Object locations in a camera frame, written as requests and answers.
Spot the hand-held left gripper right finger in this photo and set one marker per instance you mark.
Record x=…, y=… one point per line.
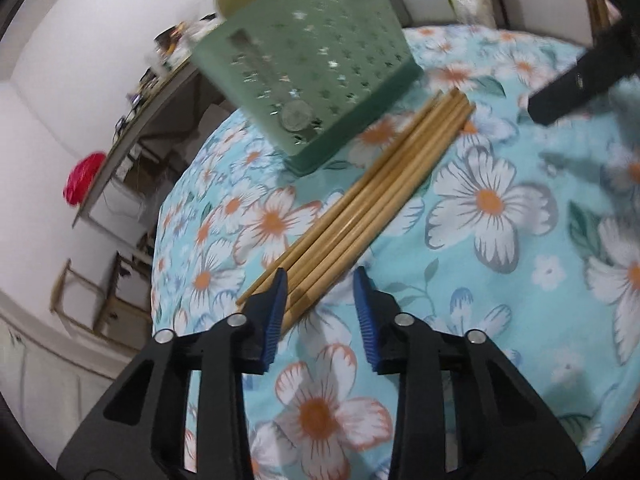
x=364, y=310

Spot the red plastic bag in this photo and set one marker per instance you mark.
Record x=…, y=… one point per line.
x=82, y=177

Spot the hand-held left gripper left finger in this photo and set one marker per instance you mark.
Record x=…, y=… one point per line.
x=276, y=310

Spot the wooden chair with black seat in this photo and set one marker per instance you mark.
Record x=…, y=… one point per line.
x=120, y=310

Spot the white panel door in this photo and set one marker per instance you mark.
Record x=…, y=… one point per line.
x=40, y=375

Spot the green perforated utensil holder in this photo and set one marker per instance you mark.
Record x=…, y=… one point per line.
x=310, y=60

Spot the floral light blue blanket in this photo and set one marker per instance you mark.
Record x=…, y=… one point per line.
x=500, y=285

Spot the bundle of wooden chopsticks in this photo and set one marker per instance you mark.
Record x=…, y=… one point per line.
x=380, y=185

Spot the grey desk with clutter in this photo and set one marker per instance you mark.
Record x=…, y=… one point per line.
x=150, y=105

